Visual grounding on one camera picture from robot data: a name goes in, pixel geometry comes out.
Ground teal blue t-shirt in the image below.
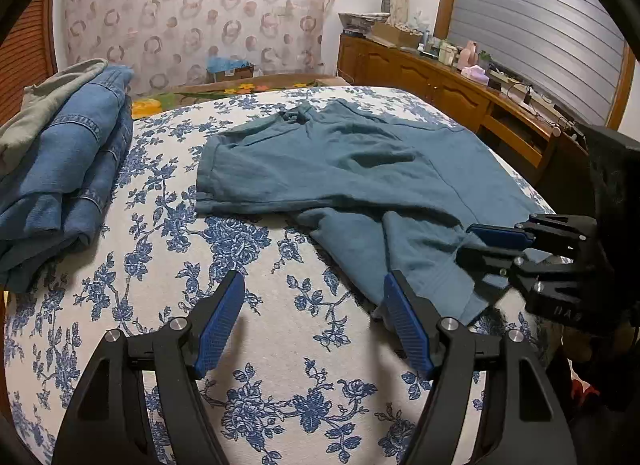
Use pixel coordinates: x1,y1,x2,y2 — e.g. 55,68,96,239
194,97,556,326

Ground blue plastic bag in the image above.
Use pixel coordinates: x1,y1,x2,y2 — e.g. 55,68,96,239
207,56,251,74

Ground wooden sideboard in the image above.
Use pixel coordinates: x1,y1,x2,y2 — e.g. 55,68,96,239
337,32,591,186

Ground wooden louvred door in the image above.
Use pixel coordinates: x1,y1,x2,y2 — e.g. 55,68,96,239
0,0,56,126

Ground ring-patterned sheer curtain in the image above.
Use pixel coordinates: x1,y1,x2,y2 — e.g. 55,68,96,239
54,0,342,96

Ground folded blue denim jeans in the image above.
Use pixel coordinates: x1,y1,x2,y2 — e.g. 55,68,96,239
0,65,136,292

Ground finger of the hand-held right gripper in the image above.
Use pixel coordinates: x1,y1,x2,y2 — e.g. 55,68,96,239
466,214,600,258
455,245,633,333

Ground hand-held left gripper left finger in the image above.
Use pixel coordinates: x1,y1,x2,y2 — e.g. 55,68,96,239
52,270,246,465

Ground stack of papers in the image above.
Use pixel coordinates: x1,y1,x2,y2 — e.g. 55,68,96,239
339,12,392,38

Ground small cardboard box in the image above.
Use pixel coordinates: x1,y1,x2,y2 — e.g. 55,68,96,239
206,62,256,84

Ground white power strip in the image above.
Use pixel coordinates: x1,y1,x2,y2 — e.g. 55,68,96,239
520,92,568,118

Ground blue floral bedsheet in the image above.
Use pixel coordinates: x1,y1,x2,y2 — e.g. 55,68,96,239
2,85,556,465

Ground yellow flower print blanket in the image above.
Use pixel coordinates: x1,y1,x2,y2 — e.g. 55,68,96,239
131,74,347,120

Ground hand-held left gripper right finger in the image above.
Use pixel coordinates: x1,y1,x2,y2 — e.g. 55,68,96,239
382,270,576,465

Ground open flat cardboard box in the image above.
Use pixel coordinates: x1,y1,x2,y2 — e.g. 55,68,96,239
371,22,423,49

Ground grey window blind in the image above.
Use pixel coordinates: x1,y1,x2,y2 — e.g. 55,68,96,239
446,0,628,126

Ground grey-green garment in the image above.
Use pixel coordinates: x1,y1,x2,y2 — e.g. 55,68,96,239
0,59,108,178

